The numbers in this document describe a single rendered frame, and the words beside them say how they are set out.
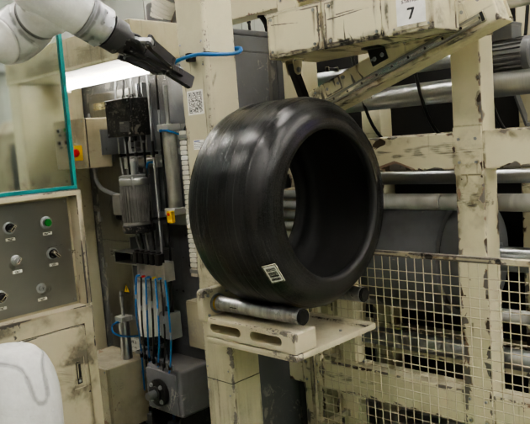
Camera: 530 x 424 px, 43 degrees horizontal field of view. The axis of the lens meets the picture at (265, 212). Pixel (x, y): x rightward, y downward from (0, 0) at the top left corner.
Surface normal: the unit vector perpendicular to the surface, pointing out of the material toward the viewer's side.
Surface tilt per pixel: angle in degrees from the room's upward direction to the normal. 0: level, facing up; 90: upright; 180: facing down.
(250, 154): 59
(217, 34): 90
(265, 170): 73
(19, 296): 90
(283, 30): 90
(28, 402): 77
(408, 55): 90
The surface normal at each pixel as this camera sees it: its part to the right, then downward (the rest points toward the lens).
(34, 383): 0.72, -0.35
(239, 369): 0.72, 0.02
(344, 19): -0.69, 0.13
